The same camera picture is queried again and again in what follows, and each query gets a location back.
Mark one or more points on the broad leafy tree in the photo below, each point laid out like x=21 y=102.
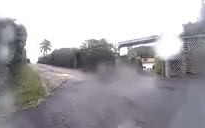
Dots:
x=96 y=44

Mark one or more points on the grey asphalt road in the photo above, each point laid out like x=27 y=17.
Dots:
x=116 y=100

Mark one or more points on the roofed gate structure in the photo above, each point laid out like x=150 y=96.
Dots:
x=138 y=41

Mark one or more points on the white vehicle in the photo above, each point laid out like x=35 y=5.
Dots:
x=148 y=63

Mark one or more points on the pale concrete side lane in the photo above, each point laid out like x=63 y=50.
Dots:
x=53 y=75

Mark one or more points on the palm tree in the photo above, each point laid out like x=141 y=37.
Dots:
x=45 y=46

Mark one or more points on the lattice fence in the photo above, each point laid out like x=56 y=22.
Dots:
x=176 y=65

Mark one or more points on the grass verge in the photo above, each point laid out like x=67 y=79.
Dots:
x=30 y=83

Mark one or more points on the dark green hedge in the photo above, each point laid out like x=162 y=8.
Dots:
x=10 y=50

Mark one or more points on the long dark hedge wall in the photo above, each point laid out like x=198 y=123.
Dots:
x=63 y=56

